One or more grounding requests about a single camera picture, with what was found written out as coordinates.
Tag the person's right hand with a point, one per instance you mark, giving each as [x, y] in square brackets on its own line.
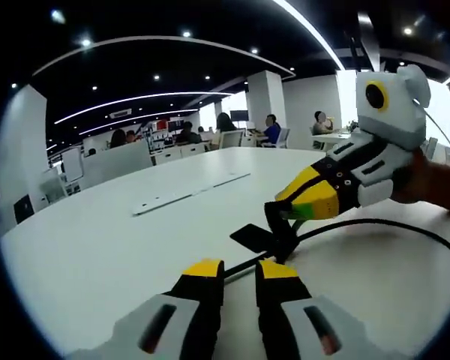
[431, 183]

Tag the white desk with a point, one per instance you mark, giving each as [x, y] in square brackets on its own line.
[116, 243]

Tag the flat white desk cover plate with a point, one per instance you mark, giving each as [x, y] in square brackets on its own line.
[195, 193]

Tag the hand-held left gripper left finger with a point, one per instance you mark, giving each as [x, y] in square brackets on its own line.
[165, 326]

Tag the black box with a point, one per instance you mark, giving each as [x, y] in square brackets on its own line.
[24, 209]

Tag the white partition panel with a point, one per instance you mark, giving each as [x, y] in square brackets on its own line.
[116, 159]

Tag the white office chair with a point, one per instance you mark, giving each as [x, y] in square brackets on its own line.
[284, 138]
[231, 139]

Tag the small white table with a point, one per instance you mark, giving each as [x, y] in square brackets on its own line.
[330, 139]

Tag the long ceiling light strip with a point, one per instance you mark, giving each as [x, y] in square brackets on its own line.
[311, 30]

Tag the white drawer cabinets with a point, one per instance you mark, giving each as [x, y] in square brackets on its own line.
[180, 153]

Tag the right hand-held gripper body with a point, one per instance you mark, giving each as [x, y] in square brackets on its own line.
[392, 108]

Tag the small distant black monitor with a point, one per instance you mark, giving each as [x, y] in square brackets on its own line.
[239, 115]

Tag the white standing board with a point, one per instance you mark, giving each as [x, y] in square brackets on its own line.
[72, 165]

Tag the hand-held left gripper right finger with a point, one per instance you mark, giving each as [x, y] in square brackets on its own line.
[296, 322]

